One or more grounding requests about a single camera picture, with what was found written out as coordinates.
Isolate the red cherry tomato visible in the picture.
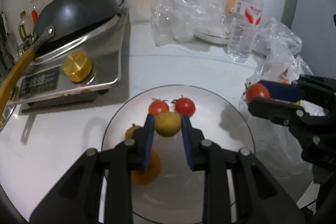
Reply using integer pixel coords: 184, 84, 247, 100
245, 83, 271, 105
171, 96, 196, 118
148, 98, 169, 117

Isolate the large orange mandarin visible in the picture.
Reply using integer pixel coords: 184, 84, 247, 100
131, 148, 161, 185

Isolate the small green-yellow fruit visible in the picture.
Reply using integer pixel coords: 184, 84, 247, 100
125, 123, 141, 139

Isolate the yellow-green round fruit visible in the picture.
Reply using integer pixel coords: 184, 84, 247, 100
155, 111, 181, 138

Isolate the clear plastic bag front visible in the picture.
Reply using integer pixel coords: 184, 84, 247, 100
245, 16, 325, 117

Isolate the clear plastic bag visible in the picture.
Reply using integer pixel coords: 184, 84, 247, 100
150, 0, 227, 47
245, 16, 325, 117

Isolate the clear water bottle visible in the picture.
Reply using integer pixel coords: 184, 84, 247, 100
227, 0, 264, 63

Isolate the steel pot lid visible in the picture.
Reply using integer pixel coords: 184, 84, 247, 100
0, 105, 16, 131

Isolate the gold cooker knob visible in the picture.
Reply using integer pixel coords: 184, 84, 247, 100
63, 50, 93, 83

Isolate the steel induction cooker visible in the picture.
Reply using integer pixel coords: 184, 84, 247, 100
7, 8, 129, 106

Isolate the clear plastic bag back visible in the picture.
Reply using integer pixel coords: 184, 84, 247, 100
150, 0, 227, 47

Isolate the oil bottle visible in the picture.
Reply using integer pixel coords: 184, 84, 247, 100
18, 11, 34, 42

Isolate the black wok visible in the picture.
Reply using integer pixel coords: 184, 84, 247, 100
34, 0, 121, 56

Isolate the red label sauce bottle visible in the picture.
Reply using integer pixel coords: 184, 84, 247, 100
28, 0, 46, 25

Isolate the wooden wok handle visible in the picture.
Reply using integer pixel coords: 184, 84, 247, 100
0, 25, 55, 114

